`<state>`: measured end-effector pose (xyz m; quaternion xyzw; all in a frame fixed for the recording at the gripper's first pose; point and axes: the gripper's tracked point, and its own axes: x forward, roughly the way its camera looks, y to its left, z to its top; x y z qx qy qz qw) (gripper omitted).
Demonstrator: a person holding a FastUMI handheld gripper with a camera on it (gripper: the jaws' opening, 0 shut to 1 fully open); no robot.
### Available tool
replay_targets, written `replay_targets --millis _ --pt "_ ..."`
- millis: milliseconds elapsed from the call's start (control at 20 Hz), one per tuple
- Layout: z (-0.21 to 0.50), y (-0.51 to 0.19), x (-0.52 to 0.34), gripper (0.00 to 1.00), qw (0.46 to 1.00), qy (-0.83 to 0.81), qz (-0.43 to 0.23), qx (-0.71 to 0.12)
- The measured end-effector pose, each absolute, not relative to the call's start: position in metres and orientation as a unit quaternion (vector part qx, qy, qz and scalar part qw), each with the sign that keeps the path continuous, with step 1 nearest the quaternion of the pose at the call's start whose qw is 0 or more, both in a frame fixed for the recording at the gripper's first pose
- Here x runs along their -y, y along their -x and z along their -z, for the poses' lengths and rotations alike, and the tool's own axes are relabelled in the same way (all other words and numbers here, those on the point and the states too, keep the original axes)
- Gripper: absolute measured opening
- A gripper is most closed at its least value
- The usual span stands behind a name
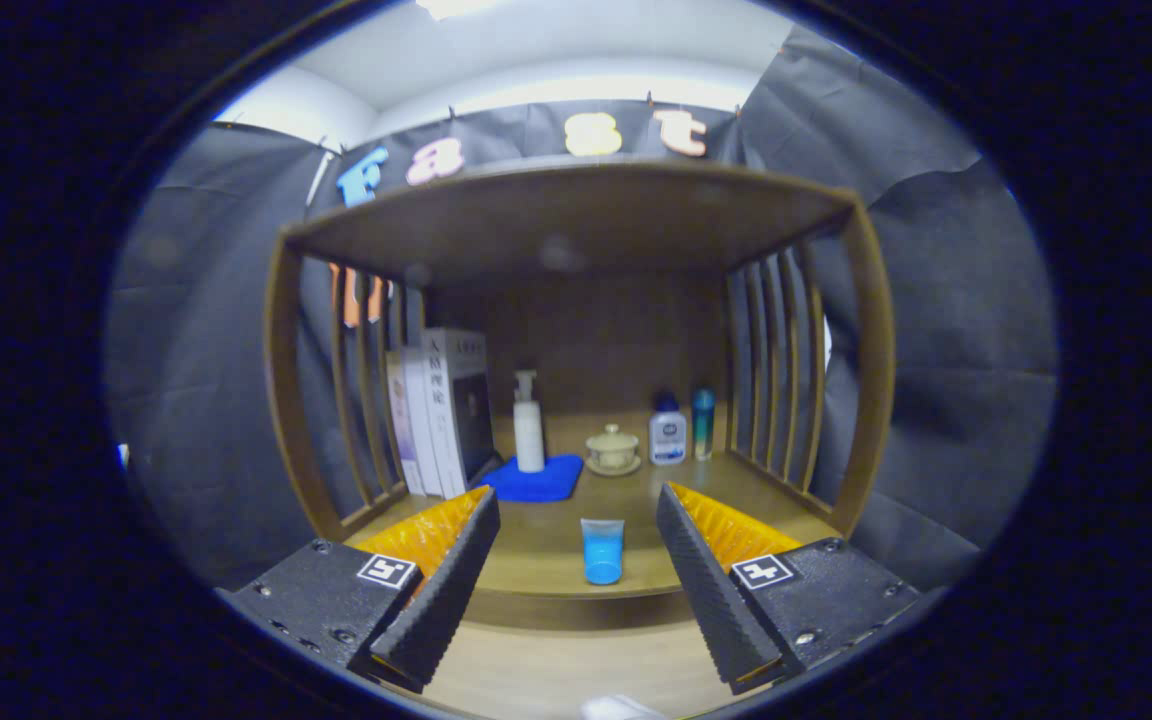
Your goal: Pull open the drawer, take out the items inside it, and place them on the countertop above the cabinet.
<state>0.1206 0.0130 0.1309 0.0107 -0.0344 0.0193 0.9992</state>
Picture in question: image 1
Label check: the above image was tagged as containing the white lotion bottle blue cap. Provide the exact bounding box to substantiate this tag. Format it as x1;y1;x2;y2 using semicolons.
648;392;688;467

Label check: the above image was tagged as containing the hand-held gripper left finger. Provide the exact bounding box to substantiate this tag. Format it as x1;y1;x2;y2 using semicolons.
219;485;502;694

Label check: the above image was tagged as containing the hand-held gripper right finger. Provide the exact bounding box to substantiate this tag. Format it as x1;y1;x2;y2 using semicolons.
657;481;922;696

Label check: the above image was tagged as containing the lilac book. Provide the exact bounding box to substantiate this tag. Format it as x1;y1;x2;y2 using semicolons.
385;350;427;496

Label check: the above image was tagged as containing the brown wooden cabinet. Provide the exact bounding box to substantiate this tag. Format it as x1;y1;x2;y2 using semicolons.
264;160;897;633

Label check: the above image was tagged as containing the white and dark thick book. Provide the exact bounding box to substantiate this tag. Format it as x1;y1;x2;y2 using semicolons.
422;328;499;499

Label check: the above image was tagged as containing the black backdrop cloth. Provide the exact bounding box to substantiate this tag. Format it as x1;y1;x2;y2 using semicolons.
106;25;1062;591

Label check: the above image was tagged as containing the blue folded cloth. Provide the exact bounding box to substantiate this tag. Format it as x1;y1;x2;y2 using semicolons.
476;454;585;503

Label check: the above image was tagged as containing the beige lidded teacup with saucer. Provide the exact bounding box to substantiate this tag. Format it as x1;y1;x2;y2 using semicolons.
584;423;643;477

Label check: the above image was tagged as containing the white pump bottle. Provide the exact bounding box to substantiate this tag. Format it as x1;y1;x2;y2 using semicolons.
513;370;546;474

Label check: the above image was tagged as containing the wooden countertop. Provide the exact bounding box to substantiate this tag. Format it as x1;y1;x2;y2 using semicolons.
341;410;842;601

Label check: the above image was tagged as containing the thin white book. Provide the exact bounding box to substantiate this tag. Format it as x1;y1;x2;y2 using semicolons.
401;345;447;498

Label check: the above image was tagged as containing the teal slim bottle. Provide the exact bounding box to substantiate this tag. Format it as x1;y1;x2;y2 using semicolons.
692;388;717;462

